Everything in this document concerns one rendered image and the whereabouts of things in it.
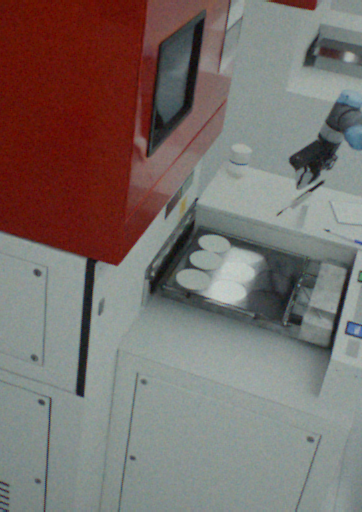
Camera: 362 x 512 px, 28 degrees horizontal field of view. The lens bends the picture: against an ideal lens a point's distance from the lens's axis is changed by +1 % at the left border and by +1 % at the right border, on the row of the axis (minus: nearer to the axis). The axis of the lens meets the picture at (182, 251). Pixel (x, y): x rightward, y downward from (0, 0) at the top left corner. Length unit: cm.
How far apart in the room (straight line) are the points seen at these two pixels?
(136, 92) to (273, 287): 95
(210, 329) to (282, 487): 46
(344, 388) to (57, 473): 78
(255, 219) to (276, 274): 22
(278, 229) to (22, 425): 98
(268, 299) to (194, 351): 27
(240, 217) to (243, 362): 55
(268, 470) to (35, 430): 63
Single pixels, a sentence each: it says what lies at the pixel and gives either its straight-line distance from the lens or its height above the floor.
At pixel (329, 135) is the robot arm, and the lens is 229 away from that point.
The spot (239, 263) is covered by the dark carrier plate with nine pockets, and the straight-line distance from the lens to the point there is 222.
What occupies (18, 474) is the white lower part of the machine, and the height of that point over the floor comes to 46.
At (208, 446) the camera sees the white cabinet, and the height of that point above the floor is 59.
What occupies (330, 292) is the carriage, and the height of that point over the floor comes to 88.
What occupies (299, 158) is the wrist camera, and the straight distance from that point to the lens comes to 229.
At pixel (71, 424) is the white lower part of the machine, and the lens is 191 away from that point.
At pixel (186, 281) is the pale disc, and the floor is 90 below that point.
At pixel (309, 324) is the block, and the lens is 204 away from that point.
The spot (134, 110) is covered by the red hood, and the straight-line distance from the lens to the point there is 139.
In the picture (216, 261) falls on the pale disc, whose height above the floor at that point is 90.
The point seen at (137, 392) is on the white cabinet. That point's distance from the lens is 203.
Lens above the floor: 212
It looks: 33 degrees down
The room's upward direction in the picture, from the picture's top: 9 degrees clockwise
